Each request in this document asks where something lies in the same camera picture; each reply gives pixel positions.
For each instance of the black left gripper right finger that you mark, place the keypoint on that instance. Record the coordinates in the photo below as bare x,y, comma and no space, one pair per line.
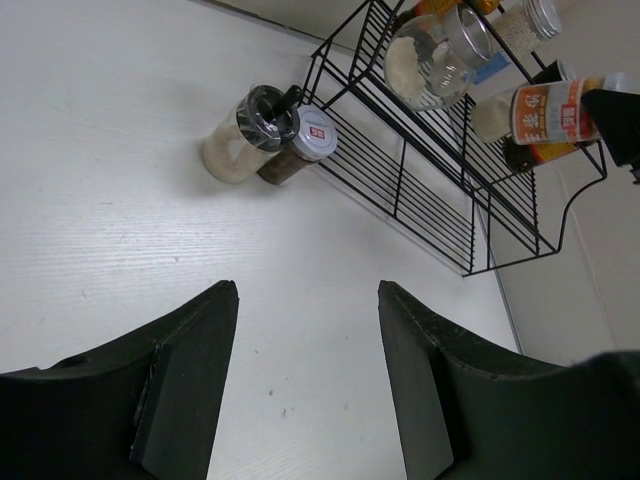
467,408

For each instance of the black knob grinder jar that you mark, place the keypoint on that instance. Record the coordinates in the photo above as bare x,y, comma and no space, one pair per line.
259,127

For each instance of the white lid orange spice jar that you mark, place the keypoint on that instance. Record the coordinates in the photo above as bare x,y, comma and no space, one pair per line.
553,113

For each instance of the silver lid blue label shaker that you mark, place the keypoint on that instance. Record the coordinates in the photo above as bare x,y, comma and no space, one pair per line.
523,27

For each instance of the black collar pepper shaker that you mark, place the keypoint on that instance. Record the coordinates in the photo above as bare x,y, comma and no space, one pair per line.
490,118

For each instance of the wide clear glass jar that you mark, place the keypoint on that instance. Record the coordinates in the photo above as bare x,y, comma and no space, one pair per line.
432,60

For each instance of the black wire rack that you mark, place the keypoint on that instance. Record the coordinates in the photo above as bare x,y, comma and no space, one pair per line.
428,171

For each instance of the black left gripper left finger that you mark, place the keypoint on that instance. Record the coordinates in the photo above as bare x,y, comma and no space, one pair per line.
143,406

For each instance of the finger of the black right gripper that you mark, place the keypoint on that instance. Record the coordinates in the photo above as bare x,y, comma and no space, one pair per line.
616,116

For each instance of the red lid chili jar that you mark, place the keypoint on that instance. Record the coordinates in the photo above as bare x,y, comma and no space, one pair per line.
440,7
523,158

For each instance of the white lid dark spice jar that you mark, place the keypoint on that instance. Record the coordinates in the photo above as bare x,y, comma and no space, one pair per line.
316,140

